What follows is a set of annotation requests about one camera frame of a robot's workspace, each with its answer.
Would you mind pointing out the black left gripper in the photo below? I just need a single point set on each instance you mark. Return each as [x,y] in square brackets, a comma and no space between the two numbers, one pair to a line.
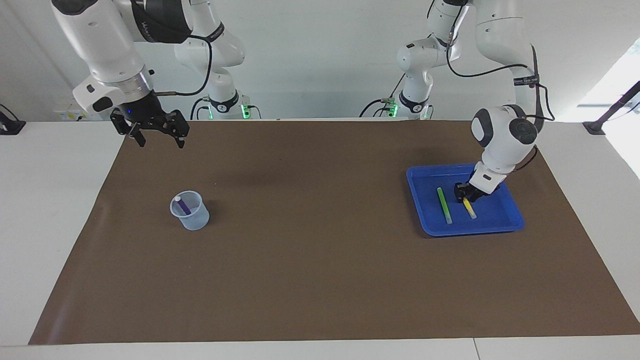
[479,192]

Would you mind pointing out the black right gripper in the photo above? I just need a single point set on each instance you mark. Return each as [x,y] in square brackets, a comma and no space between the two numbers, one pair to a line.
[142,111]

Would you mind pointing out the yellow pen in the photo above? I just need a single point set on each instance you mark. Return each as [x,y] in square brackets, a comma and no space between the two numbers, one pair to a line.
[470,210]

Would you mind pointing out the green pen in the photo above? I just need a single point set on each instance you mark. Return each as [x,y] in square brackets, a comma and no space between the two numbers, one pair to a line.
[444,205]

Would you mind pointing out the purple pen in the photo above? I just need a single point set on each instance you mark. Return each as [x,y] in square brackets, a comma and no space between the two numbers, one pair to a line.
[184,206]

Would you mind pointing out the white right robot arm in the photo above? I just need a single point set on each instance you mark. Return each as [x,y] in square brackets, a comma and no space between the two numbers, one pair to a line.
[105,45]

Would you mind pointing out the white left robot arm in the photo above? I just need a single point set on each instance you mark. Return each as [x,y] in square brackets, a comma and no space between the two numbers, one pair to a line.
[505,135]

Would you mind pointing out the blue plastic tray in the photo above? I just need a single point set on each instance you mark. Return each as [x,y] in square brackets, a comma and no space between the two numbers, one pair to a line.
[495,225]

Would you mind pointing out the white socket box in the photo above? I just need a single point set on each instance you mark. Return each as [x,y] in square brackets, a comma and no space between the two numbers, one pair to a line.
[70,114]

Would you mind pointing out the translucent plastic cup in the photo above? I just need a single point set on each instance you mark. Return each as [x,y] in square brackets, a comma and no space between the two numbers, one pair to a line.
[197,222]

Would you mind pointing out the black table clamp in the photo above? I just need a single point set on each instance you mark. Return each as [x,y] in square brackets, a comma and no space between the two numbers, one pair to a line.
[12,127]

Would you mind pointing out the brown table mat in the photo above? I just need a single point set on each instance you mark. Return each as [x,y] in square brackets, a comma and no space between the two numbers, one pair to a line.
[320,280]

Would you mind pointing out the black camera stand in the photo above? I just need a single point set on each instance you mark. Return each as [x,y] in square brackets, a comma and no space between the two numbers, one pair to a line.
[595,126]

